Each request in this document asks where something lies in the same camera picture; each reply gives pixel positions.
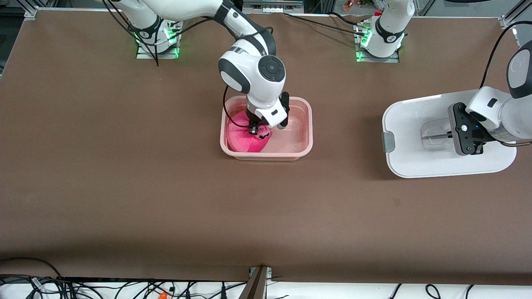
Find pink plush toy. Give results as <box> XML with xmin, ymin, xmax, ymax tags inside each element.
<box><xmin>226</xmin><ymin>110</ymin><xmax>273</xmax><ymax>153</ymax></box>

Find white box lid grey latches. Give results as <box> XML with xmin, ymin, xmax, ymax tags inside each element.
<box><xmin>382</xmin><ymin>89</ymin><xmax>517</xmax><ymax>179</ymax></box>

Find translucent plastic box base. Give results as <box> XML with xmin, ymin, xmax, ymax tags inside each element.
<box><xmin>220</xmin><ymin>96</ymin><xmax>313</xmax><ymax>162</ymax></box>

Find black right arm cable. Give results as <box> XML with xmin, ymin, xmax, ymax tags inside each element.
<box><xmin>102</xmin><ymin>0</ymin><xmax>255</xmax><ymax>130</ymax></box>

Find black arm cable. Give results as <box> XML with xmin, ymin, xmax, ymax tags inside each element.
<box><xmin>481</xmin><ymin>26</ymin><xmax>532</xmax><ymax>147</ymax></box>
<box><xmin>102</xmin><ymin>0</ymin><xmax>255</xmax><ymax>130</ymax></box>

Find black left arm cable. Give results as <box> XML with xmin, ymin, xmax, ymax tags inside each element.
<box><xmin>481</xmin><ymin>26</ymin><xmax>532</xmax><ymax>147</ymax></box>

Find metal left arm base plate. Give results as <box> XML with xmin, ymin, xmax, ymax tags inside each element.
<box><xmin>355</xmin><ymin>23</ymin><xmax>400</xmax><ymax>64</ymax></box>

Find black cable on table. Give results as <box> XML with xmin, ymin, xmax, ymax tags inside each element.
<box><xmin>284</xmin><ymin>12</ymin><xmax>366</xmax><ymax>36</ymax></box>
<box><xmin>328</xmin><ymin>12</ymin><xmax>374</xmax><ymax>27</ymax></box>

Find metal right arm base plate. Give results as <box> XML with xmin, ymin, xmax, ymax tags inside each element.
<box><xmin>136</xmin><ymin>21</ymin><xmax>180</xmax><ymax>59</ymax></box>

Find black tangled floor cable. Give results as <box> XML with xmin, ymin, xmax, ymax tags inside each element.
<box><xmin>166</xmin><ymin>282</ymin><xmax>248</xmax><ymax>299</ymax></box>
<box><xmin>62</xmin><ymin>282</ymin><xmax>160</xmax><ymax>299</ymax></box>

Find black looped floor cable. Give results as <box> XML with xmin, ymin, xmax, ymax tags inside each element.
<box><xmin>0</xmin><ymin>257</ymin><xmax>64</xmax><ymax>291</ymax></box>

